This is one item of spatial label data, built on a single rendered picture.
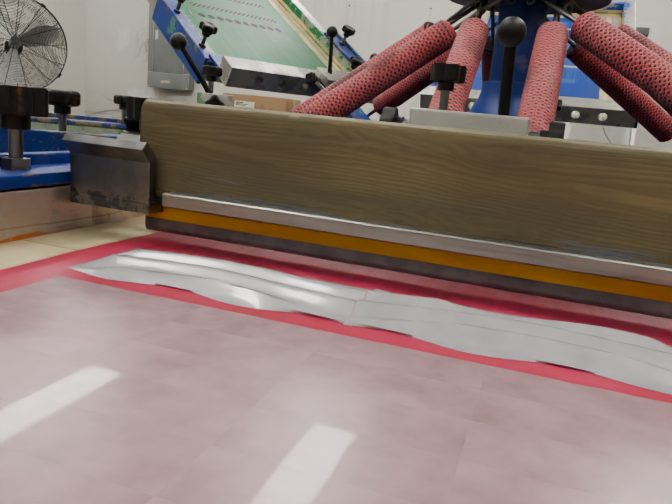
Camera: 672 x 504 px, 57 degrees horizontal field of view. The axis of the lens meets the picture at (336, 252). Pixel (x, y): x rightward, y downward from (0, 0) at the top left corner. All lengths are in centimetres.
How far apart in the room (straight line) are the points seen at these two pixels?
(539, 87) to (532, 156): 54
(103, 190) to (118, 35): 529
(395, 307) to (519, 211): 11
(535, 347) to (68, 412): 21
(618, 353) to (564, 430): 10
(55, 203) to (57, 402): 29
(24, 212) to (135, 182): 8
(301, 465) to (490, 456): 6
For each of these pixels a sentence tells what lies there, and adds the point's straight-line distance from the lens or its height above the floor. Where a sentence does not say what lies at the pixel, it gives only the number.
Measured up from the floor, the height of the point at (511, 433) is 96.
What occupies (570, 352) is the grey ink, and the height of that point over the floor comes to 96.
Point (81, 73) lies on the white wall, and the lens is 594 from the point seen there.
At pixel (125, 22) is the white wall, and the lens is 574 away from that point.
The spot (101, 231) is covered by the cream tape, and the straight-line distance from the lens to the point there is 52.
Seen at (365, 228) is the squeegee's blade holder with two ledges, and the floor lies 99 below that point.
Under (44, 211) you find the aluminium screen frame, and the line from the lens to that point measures 50.
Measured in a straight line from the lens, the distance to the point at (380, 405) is 24.
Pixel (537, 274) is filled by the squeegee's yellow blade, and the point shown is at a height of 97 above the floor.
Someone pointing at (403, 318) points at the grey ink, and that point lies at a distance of 33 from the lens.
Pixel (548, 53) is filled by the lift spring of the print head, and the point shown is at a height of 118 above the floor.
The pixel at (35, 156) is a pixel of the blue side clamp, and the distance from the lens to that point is 55.
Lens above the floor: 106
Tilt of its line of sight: 12 degrees down
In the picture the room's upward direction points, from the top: 5 degrees clockwise
